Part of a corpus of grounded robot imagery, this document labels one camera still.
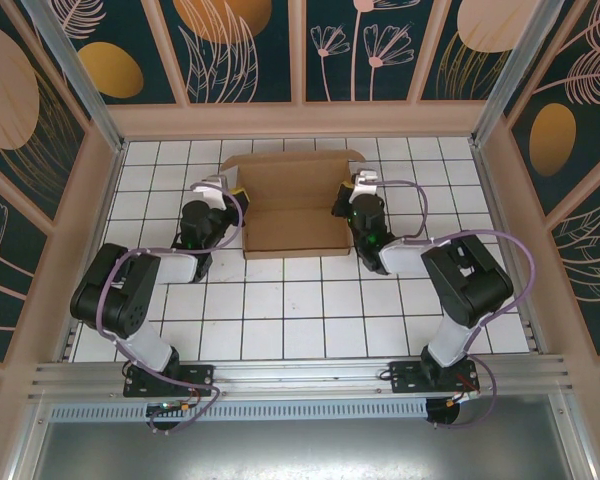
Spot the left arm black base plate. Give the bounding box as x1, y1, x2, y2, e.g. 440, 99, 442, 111
123, 363, 216, 399

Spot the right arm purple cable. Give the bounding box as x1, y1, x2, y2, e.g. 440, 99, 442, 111
374, 178, 536, 430

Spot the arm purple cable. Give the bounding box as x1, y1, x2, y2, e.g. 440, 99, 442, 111
374, 178, 536, 430
95, 185, 245, 436

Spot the aluminium frame post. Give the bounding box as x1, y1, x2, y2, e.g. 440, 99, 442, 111
19, 0, 127, 154
469, 0, 581, 146

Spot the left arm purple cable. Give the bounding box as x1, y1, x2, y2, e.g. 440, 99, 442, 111
95, 185, 245, 436

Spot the aluminium mounting rail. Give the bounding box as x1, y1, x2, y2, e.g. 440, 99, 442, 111
27, 354, 574, 401

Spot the grey metal sheet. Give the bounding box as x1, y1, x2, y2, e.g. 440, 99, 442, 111
32, 419, 589, 480

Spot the brown cardboard box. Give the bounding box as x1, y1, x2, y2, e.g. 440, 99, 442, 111
221, 149, 367, 261

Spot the grey slotted cable duct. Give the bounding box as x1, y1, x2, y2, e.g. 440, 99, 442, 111
49, 398, 429, 421

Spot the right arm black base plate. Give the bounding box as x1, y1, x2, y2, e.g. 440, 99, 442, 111
388, 359, 480, 394

